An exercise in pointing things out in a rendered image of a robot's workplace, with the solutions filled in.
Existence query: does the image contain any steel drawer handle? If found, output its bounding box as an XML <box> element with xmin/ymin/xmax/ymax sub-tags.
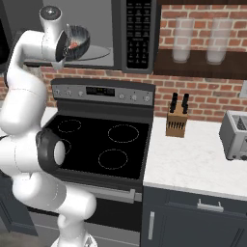
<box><xmin>196</xmin><ymin>198</ymin><xmax>225</xmax><ymax>213</ymax></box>

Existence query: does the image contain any grey wall socket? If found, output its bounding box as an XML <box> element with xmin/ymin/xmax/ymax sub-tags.
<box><xmin>239</xmin><ymin>80</ymin><xmax>247</xmax><ymax>99</ymax></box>

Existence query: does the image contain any dark cupboard door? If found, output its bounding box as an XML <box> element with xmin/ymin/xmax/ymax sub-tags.
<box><xmin>140</xmin><ymin>204</ymin><xmax>247</xmax><ymax>247</ymax></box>

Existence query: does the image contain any steel oven door handle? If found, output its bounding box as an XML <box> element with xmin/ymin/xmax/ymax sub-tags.
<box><xmin>63</xmin><ymin>181</ymin><xmax>137</xmax><ymax>205</ymax></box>

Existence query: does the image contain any dark wooden wall shelf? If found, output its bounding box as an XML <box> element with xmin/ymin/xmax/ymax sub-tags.
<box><xmin>153</xmin><ymin>47</ymin><xmax>247</xmax><ymax>81</ymax></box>

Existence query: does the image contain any grey microwave oven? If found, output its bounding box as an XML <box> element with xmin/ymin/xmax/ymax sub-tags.
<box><xmin>6</xmin><ymin>0</ymin><xmax>159</xmax><ymax>75</ymax></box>

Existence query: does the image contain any black-handled knife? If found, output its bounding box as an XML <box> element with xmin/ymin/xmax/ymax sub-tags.
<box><xmin>181</xmin><ymin>93</ymin><xmax>190</xmax><ymax>116</ymax></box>
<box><xmin>169</xmin><ymin>92</ymin><xmax>178</xmax><ymax>114</ymax></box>

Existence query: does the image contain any frosted glass jar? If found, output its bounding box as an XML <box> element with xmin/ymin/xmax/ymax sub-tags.
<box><xmin>206</xmin><ymin>16</ymin><xmax>233</xmax><ymax>66</ymax></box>
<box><xmin>171</xmin><ymin>16</ymin><xmax>195</xmax><ymax>64</ymax></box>

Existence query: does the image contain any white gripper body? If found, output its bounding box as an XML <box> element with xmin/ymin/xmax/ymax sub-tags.
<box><xmin>61</xmin><ymin>23</ymin><xmax>76</xmax><ymax>61</ymax></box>

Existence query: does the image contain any wooden knife block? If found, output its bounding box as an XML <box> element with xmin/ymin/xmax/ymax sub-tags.
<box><xmin>165</xmin><ymin>101</ymin><xmax>189</xmax><ymax>139</ymax></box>

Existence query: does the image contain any steel cupboard door handle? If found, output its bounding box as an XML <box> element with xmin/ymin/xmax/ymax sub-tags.
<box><xmin>147</xmin><ymin>210</ymin><xmax>155</xmax><ymax>241</ymax></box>

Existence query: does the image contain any dark microwave door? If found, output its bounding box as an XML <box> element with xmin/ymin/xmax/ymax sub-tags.
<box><xmin>0</xmin><ymin>0</ymin><xmax>16</xmax><ymax>74</ymax></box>

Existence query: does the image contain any dark drawer front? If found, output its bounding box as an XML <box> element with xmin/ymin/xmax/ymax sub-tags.
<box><xmin>142</xmin><ymin>185</ymin><xmax>247</xmax><ymax>221</ymax></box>

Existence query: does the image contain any black and steel stove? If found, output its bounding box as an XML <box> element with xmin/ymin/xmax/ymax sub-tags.
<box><xmin>27</xmin><ymin>77</ymin><xmax>156</xmax><ymax>247</ymax></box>

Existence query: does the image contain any dark bowl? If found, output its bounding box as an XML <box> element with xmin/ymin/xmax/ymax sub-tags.
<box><xmin>66</xmin><ymin>25</ymin><xmax>92</xmax><ymax>62</ymax></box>

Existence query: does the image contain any dark cupboard run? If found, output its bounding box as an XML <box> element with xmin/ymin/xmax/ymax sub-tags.
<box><xmin>0</xmin><ymin>169</ymin><xmax>41</xmax><ymax>238</ymax></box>

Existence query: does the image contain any glass microwave turntable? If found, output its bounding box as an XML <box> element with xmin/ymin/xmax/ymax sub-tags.
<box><xmin>72</xmin><ymin>44</ymin><xmax>112</xmax><ymax>62</ymax></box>

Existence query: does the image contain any silver toaster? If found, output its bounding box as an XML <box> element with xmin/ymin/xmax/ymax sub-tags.
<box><xmin>218</xmin><ymin>109</ymin><xmax>247</xmax><ymax>162</ymax></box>

